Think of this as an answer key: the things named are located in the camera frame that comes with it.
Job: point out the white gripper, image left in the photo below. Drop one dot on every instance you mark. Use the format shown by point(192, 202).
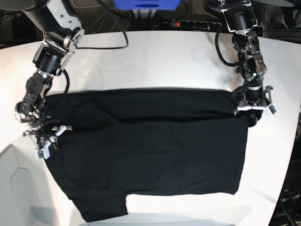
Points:
point(47, 136)

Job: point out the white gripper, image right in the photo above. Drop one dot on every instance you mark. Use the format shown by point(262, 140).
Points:
point(255, 99)

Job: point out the black T-shirt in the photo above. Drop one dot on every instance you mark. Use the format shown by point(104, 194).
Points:
point(146, 142)

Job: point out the robot arm, image left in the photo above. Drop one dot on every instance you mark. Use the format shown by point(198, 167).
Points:
point(62, 30)

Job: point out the white side table panel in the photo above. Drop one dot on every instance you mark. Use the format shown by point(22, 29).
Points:
point(29, 196)

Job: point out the black equipment with white lettering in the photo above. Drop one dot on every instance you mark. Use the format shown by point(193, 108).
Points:
point(288, 209)

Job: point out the black power strip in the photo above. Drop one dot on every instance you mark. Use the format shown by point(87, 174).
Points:
point(190, 25)

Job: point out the blue box overhead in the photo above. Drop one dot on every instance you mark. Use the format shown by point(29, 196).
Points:
point(146, 4)

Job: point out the wrist camera, image left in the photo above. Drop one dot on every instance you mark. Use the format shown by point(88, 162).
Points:
point(43, 153)

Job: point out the wrist camera, image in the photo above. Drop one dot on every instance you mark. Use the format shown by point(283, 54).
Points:
point(270, 110)
point(43, 153)

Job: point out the wrist camera, image right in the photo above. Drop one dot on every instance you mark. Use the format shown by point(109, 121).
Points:
point(270, 110)

